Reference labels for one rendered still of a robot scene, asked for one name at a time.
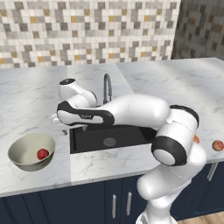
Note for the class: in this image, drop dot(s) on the grey curved tap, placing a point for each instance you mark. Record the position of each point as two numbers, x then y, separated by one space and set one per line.
107 84

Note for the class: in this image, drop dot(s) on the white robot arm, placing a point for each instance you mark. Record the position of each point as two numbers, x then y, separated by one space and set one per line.
140 109

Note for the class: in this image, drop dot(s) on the small orange fruit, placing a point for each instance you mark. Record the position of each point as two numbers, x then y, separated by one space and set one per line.
196 139

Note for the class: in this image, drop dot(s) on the red orange round fruit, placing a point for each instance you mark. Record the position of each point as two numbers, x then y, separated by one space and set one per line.
218 145

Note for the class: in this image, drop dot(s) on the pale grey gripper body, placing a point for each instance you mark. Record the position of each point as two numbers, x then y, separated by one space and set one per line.
55 118

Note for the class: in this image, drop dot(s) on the red round vegetable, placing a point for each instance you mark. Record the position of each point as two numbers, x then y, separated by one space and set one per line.
43 154

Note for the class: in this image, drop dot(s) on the wide dark blue cupboard door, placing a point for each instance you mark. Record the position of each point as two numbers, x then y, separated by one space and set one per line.
58 204

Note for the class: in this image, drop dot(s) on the pale grey bowl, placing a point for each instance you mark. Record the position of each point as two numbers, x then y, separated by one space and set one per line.
23 151

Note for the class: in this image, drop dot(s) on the narrow dark blue cupboard door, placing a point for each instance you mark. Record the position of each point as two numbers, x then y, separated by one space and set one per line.
134 204
118 201

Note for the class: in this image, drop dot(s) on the black sink basin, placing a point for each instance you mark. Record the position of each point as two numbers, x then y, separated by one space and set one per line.
96 140

